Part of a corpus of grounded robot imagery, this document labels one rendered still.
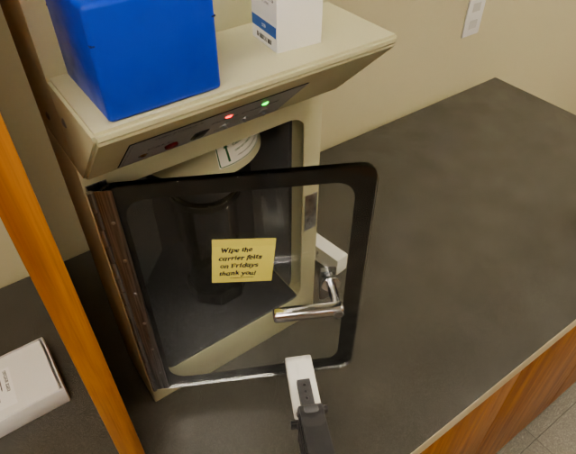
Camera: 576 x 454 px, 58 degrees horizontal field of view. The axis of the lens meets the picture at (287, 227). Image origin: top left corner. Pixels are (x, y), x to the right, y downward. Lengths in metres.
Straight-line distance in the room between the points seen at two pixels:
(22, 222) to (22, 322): 0.63
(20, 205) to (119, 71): 0.14
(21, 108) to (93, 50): 0.61
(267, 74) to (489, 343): 0.69
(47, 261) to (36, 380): 0.47
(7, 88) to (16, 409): 0.51
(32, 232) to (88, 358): 0.19
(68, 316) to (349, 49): 0.38
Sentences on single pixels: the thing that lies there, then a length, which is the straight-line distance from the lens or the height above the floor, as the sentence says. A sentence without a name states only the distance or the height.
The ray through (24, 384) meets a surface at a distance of 0.96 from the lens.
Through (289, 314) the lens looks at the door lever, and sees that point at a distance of 0.66.
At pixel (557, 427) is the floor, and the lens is 2.14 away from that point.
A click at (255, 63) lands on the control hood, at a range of 0.51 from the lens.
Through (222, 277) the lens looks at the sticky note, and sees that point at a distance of 0.67.
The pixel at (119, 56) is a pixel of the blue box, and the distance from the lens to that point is 0.42.
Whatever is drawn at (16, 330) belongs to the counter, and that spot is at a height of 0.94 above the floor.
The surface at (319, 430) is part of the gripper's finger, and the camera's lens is 0.54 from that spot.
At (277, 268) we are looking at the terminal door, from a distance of 0.66.
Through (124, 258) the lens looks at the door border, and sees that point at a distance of 0.64.
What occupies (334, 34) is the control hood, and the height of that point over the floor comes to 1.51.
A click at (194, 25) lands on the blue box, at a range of 0.43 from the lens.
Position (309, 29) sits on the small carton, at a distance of 0.53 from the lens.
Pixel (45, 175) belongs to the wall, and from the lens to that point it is 1.09.
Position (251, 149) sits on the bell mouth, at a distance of 0.71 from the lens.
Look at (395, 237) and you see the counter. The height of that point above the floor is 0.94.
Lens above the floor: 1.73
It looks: 43 degrees down
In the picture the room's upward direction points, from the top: straight up
